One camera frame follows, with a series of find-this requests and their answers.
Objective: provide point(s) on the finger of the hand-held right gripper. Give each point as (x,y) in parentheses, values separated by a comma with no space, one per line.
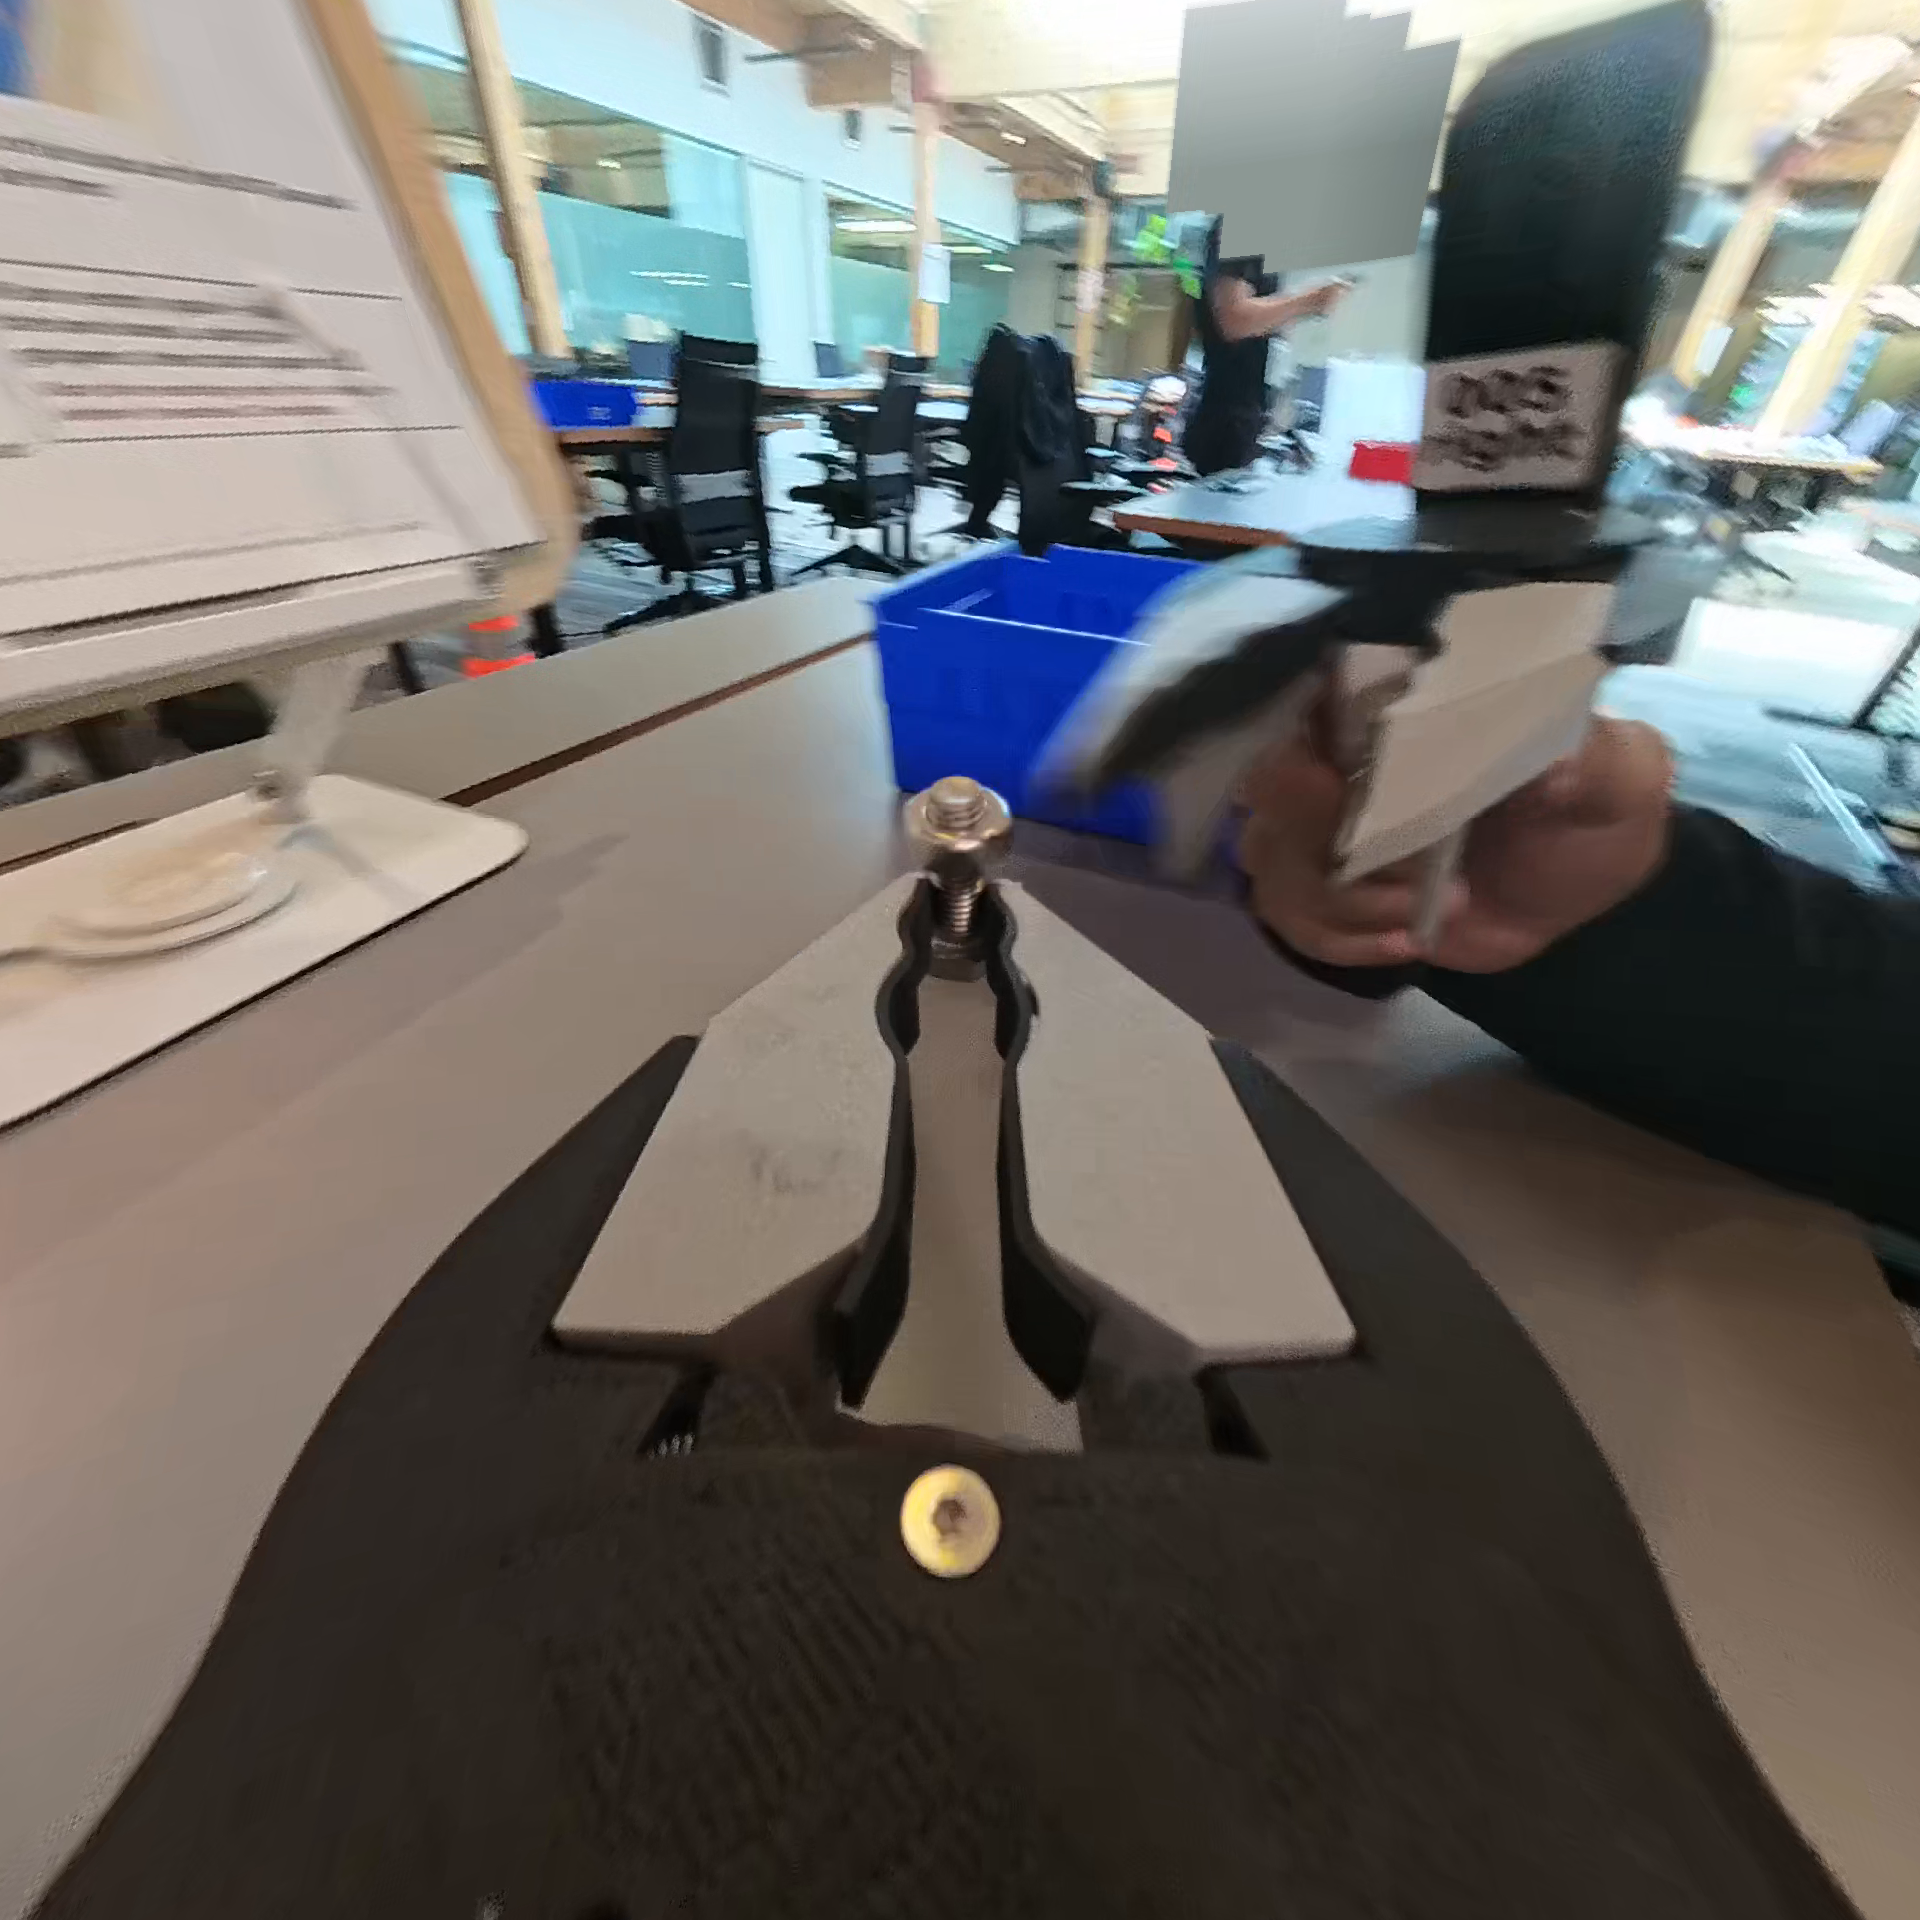
(1186,675)
(1484,704)

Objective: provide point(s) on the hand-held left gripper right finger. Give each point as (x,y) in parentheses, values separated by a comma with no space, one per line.
(1186,1185)

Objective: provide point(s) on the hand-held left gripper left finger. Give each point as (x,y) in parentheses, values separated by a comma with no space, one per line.
(706,1185)

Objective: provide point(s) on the blue plastic bin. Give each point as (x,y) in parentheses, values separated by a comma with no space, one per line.
(587,402)
(975,675)

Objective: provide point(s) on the steel hex nut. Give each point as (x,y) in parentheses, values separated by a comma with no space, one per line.
(939,833)

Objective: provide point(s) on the steel hex bolt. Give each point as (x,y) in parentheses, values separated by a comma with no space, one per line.
(956,915)

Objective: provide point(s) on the person's right forearm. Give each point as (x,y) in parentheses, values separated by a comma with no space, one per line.
(1724,1020)

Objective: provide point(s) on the person's right hand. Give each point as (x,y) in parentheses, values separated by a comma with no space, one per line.
(1501,885)

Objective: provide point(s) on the wooden edged office desk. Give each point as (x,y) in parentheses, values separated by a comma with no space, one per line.
(811,394)
(1245,509)

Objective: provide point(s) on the red plastic bin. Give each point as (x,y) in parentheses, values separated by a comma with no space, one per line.
(1382,463)

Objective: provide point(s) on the white storage box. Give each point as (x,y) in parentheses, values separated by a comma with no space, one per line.
(1373,397)

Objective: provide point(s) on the black jacket on chair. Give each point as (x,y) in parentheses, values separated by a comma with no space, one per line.
(1027,421)

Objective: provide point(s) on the black office chair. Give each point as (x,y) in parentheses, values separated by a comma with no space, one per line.
(878,451)
(714,464)

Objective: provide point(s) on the green leafy plant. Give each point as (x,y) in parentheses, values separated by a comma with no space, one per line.
(1167,255)

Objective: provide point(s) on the orange traffic cone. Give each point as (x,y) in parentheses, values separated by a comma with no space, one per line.
(499,644)

